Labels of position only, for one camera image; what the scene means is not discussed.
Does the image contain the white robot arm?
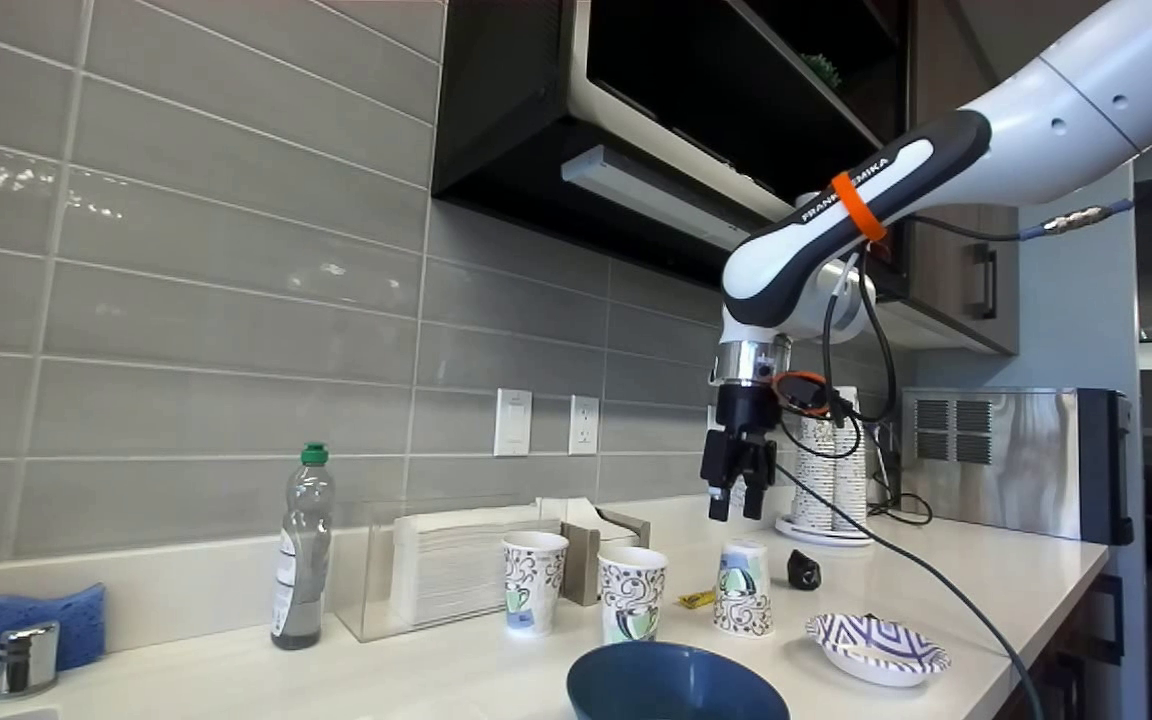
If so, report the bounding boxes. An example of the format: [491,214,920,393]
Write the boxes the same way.
[699,0,1152,518]

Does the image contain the blue patterned paper plate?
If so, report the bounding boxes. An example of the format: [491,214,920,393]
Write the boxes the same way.
[806,612,948,688]

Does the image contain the metal napkin holder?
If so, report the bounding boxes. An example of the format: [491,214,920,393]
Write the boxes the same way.
[559,507,651,607]

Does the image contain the chrome faucet handle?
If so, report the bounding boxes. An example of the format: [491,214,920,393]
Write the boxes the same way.
[0,621,59,701]

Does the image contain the steel appliance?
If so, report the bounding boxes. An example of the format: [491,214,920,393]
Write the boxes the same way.
[898,388,1130,544]

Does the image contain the black upper cabinet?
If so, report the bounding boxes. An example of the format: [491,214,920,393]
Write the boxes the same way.
[428,0,1018,355]

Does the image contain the blue sponge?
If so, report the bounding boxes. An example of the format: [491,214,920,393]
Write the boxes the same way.
[0,579,110,701]

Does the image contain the clear dish soap bottle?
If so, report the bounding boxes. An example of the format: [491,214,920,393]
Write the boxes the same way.
[273,438,335,653]

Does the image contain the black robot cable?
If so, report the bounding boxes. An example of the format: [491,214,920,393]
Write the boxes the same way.
[770,115,1152,720]

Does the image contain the clear acrylic holder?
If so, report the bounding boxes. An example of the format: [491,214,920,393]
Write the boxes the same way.
[326,505,559,642]

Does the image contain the small black round object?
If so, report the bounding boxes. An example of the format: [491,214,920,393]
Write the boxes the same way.
[786,553,824,591]

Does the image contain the white wall outlet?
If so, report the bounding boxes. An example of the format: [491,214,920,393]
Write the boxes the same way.
[569,397,601,455]
[491,388,533,455]

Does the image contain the dark blue bowl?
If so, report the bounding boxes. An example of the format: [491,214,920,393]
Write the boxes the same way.
[569,639,786,720]

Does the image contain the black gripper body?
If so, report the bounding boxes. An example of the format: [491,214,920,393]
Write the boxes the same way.
[699,334,784,487]

